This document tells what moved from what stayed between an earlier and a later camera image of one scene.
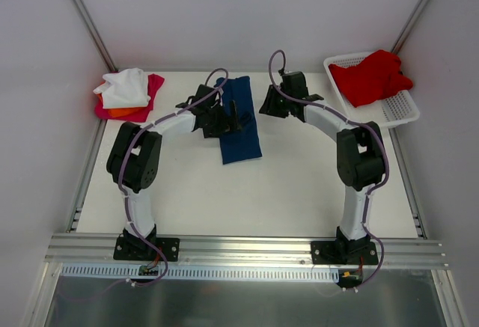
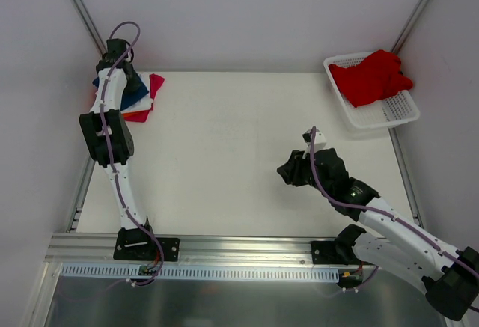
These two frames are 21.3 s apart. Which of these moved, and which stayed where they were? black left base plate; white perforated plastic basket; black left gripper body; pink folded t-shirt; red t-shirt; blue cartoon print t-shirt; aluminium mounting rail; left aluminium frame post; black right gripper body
Moved: blue cartoon print t-shirt; black right gripper body; black left gripper body
Stayed: aluminium mounting rail; black left base plate; pink folded t-shirt; red t-shirt; left aluminium frame post; white perforated plastic basket
